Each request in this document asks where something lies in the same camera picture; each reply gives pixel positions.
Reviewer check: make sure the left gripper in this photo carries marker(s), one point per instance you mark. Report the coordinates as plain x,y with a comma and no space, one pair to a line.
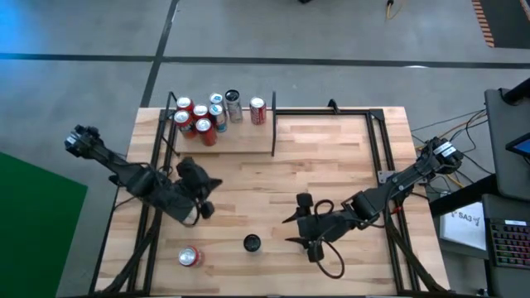
192,178

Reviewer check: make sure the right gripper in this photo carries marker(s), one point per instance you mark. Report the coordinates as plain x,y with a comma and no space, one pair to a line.
323,229

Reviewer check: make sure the Celsius can black lid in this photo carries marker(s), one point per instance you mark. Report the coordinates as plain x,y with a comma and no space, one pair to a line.
251,243
234,105

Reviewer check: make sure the red cola can black script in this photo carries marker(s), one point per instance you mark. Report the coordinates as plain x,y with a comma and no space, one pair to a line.
200,111
206,131

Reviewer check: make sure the red cola can white script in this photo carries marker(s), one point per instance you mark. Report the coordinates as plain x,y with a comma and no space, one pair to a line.
257,111

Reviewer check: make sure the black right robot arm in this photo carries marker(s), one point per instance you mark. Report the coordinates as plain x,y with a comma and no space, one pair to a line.
406,178

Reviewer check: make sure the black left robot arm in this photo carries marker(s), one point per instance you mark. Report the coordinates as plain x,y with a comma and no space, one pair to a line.
124,174

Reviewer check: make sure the black shelf divider plate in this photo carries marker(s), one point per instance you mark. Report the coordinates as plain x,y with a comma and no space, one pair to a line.
273,124

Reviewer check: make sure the black desk bar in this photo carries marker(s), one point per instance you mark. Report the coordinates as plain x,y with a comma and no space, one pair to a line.
459,194

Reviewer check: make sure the white SA3 label sheet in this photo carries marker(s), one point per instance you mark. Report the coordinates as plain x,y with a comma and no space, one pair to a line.
463,232

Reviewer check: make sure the green floor mat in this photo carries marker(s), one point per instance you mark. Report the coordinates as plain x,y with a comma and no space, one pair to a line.
33,240

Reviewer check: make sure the dark grey desk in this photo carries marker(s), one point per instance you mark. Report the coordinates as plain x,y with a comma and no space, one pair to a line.
505,207

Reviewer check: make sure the backlit computer keyboard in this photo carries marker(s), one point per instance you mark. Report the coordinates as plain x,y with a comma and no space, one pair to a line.
511,244

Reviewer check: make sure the small display screen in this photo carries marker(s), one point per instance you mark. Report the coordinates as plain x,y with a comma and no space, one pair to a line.
522,145

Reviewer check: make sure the black monitor pole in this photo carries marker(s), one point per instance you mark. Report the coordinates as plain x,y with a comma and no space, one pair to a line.
517,93

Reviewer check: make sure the black mat orange striped edge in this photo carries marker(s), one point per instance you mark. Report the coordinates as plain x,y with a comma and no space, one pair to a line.
509,25

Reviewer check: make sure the grey metal bracket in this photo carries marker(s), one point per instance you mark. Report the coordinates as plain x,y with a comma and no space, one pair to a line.
384,177

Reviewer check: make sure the black aluminium rig frame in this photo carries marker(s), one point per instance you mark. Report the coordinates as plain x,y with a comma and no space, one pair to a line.
376,115

